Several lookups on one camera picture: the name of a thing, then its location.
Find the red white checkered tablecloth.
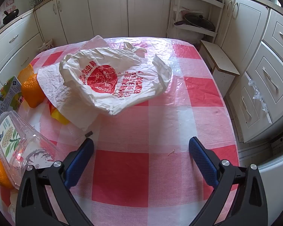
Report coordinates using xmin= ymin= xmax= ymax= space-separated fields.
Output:
xmin=0 ymin=36 xmax=241 ymax=226

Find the white shelf rack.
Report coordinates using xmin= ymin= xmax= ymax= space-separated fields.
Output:
xmin=167 ymin=0 xmax=225 ymax=46

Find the white cabinet with wide drawers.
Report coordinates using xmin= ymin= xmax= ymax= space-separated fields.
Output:
xmin=0 ymin=11 xmax=46 ymax=86

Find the dark glass pan lid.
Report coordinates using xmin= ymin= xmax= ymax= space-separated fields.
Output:
xmin=184 ymin=13 xmax=215 ymax=31

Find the white plastic bag red print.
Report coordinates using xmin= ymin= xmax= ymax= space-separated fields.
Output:
xmin=59 ymin=36 xmax=173 ymax=116

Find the clear plastic bag on handle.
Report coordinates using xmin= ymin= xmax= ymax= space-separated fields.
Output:
xmin=248 ymin=78 xmax=270 ymax=114

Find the white cabinet with doors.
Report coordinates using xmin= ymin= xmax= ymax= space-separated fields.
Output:
xmin=34 ymin=0 xmax=178 ymax=46

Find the white paper towel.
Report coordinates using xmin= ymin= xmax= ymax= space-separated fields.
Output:
xmin=37 ymin=65 xmax=102 ymax=131

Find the yellow snack wrapper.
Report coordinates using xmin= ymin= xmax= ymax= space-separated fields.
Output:
xmin=48 ymin=100 xmax=70 ymax=126

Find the clear plastic container green label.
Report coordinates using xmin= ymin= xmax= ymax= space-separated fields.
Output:
xmin=0 ymin=111 xmax=60 ymax=189

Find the blue green drink carton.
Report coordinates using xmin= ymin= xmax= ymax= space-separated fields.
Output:
xmin=0 ymin=76 xmax=23 ymax=128

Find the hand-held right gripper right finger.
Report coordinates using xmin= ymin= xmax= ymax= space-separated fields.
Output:
xmin=189 ymin=137 xmax=268 ymax=226

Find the white wooden stool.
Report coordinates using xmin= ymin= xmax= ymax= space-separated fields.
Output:
xmin=200 ymin=40 xmax=240 ymax=98

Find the orange fruit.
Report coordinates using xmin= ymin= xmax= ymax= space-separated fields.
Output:
xmin=0 ymin=158 xmax=14 ymax=189

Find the white appliance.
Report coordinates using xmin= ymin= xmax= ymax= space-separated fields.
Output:
xmin=238 ymin=146 xmax=283 ymax=226

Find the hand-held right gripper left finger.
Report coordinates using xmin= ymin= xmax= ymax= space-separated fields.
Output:
xmin=15 ymin=137 xmax=95 ymax=226

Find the white cabinet with panel drawers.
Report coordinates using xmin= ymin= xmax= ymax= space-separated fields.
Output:
xmin=219 ymin=0 xmax=283 ymax=144

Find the black wok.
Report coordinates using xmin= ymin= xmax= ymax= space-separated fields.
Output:
xmin=3 ymin=9 xmax=20 ymax=25

